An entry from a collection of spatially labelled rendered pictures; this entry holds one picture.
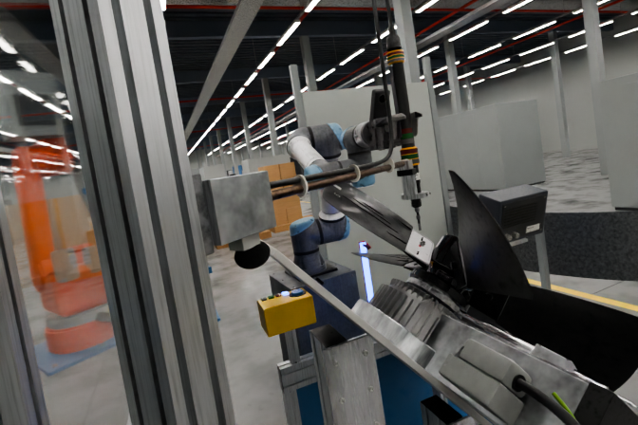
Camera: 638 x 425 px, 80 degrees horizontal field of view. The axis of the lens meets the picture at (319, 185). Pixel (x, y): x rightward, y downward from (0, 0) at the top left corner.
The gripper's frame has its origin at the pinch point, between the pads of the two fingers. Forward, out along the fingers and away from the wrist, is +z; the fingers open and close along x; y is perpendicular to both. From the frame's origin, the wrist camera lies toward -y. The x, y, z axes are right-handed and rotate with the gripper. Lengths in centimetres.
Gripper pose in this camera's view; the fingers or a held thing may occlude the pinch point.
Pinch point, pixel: (410, 114)
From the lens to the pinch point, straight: 96.5
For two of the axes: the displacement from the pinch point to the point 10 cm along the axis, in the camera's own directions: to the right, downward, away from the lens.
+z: 3.6, 0.0, -9.3
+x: -9.2, 1.7, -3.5
